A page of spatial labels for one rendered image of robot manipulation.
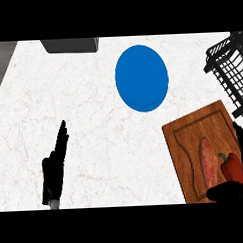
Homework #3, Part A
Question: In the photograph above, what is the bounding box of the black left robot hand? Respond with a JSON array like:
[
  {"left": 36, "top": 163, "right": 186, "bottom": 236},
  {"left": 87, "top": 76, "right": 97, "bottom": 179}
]
[{"left": 37, "top": 119, "right": 73, "bottom": 207}]

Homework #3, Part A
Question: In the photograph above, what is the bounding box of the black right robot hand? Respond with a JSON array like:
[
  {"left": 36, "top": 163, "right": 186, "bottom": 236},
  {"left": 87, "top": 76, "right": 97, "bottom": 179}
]
[{"left": 202, "top": 120, "right": 243, "bottom": 204}]

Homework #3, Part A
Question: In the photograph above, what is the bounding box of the pink sweet potato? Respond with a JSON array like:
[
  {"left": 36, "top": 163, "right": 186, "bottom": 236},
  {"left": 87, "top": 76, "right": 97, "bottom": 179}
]
[{"left": 197, "top": 136, "right": 220, "bottom": 191}]

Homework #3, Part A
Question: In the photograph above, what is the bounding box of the brown wooden cutting board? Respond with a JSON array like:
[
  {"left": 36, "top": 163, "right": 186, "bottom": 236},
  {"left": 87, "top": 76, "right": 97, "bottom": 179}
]
[{"left": 160, "top": 98, "right": 243, "bottom": 206}]

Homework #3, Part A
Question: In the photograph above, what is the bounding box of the red bell pepper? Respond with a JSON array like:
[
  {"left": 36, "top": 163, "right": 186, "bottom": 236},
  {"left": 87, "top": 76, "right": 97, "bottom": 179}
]
[{"left": 217, "top": 151, "right": 243, "bottom": 185}]

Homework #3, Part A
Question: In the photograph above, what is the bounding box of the dark grey box appliance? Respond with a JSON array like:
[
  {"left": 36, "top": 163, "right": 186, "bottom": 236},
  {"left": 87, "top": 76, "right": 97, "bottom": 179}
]
[{"left": 40, "top": 36, "right": 100, "bottom": 56}]

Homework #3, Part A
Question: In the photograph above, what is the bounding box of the blue round plate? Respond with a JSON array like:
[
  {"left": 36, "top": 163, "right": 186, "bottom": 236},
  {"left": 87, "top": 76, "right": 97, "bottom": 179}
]
[{"left": 113, "top": 42, "right": 171, "bottom": 115}]

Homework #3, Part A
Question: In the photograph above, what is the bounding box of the black wire tiered basket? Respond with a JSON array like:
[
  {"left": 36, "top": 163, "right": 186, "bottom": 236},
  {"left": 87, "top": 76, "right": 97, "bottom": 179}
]
[{"left": 202, "top": 30, "right": 243, "bottom": 122}]

